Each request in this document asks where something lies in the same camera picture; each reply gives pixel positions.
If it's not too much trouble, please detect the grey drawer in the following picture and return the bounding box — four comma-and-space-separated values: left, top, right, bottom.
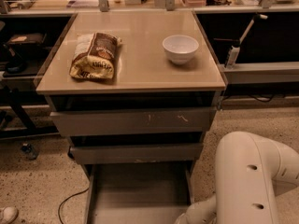
83, 161, 192, 224
50, 107, 216, 136
70, 143, 203, 164

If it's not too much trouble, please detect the grey middle drawer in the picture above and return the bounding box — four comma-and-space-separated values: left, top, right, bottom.
70, 143, 203, 164

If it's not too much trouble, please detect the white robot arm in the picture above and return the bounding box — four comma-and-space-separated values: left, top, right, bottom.
175, 132, 299, 224

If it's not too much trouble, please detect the black floor cable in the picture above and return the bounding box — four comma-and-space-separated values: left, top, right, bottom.
57, 188, 91, 224

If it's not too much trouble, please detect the white caulk tube gun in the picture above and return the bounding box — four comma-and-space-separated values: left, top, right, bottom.
224, 13, 268, 69

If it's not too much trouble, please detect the white ceramic bowl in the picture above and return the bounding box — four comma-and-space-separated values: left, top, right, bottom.
163, 35, 199, 64

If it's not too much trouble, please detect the grey top drawer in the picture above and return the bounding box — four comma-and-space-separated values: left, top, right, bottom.
50, 107, 216, 136

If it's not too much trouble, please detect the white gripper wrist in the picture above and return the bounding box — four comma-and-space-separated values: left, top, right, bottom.
174, 214, 187, 224

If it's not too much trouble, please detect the white shoe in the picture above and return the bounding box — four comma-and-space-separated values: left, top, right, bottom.
0, 206, 19, 224

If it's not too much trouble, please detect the grey bottom drawer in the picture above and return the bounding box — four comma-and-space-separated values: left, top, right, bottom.
83, 161, 192, 224

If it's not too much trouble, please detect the grey drawer cabinet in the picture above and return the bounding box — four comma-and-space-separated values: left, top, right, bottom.
36, 10, 227, 173

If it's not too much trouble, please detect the small blue floor object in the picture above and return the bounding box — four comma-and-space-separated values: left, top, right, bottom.
21, 143, 38, 161

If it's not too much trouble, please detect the brown yellow chip bag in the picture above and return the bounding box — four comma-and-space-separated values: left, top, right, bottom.
69, 33, 121, 79

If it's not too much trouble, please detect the long workbench shelf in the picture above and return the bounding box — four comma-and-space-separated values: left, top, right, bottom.
0, 0, 299, 17

